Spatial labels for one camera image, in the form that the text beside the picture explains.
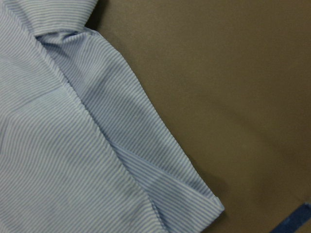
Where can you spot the blue striped button shirt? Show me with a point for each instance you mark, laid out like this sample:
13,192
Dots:
82,149

